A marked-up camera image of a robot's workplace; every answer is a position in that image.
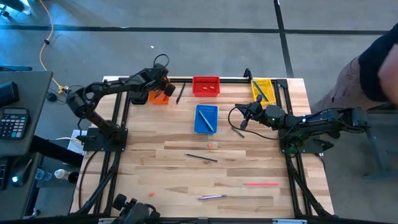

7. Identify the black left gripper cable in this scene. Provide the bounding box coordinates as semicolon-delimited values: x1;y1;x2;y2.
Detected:
152;53;170;68

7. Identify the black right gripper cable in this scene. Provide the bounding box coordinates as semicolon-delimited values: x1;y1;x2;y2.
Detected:
228;105;292;141

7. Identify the yellow plastic bin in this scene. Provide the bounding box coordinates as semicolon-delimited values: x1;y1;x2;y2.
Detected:
250;78;277;106

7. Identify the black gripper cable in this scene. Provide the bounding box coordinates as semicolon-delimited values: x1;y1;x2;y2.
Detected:
228;105;292;141
152;53;170;68

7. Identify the black mechanical device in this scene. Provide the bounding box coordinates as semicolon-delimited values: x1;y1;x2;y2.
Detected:
111;193;161;224

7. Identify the bottle with black cap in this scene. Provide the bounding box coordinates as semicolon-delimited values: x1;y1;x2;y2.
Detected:
54;169;80;184

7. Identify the red plastic bin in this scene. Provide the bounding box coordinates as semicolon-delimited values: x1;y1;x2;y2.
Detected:
192;76;221;98

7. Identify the person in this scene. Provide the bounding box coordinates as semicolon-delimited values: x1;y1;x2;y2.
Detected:
310;21;398;113

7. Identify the white paper sheet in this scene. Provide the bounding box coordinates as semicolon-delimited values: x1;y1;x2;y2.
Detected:
67;129;90;156

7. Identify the orange plastic bin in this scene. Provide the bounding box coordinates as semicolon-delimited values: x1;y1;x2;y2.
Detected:
147;78;171;105

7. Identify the black pen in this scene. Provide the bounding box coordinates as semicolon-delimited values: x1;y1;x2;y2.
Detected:
175;82;187;105

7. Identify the dark grey side desk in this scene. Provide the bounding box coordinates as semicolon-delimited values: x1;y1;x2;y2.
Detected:
0;151;43;222

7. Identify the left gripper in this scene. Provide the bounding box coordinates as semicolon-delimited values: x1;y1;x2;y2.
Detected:
150;63;177;97

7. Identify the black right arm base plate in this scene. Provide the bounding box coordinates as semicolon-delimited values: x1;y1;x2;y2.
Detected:
278;129;324;155

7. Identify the black floor tape strip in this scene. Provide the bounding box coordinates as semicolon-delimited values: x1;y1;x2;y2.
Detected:
0;24;398;35
272;0;295;78

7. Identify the dark cable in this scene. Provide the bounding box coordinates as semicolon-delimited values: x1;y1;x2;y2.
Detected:
77;151;99;210

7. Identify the purple pen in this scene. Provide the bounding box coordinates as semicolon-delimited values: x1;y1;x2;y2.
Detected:
198;194;228;201

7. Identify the black box on desk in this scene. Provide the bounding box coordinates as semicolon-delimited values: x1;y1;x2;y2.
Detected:
0;81;21;108

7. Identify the white cable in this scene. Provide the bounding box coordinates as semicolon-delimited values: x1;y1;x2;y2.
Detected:
55;136;85;146

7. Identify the dark keyboard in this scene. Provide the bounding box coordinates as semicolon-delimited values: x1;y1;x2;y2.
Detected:
0;157;8;191

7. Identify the dark green pencil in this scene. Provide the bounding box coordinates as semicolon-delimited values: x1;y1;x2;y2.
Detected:
184;153;219;163

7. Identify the clear plastic bottle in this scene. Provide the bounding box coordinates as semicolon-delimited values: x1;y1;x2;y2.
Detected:
34;168;53;182

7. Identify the grey metal stand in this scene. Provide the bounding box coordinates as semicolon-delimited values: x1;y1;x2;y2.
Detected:
362;104;398;183

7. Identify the dark green crayon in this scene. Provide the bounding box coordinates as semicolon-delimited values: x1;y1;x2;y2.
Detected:
230;126;246;139

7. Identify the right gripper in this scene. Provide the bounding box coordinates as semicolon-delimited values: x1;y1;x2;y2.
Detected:
235;94;270;130

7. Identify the black mouse with green light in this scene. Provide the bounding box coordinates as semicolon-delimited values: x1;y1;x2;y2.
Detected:
11;158;34;188

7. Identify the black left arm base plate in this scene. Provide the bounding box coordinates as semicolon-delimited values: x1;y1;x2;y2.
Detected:
76;127;129;152

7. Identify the black desk beam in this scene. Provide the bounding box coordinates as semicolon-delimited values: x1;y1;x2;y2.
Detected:
30;135;85;167

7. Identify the orange extension cable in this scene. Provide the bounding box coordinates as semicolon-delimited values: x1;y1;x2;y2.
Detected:
37;0;68;91

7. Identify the black calculator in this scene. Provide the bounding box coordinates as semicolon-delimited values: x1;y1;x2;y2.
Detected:
0;107;31;140

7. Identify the blue plastic bin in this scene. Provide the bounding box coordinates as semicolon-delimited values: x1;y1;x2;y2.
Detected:
193;104;219;135

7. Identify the pink crayon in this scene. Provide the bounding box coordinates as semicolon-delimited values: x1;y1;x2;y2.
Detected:
243;182;280;187

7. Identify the dark teal crayon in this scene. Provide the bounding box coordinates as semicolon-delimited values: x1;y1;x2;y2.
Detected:
252;80;269;103

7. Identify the black aluminium table frame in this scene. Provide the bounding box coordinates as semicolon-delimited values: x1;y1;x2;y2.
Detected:
73;76;335;218

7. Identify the grey metal bracket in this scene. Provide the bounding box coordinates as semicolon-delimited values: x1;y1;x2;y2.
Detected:
98;217;134;224
272;218;308;224

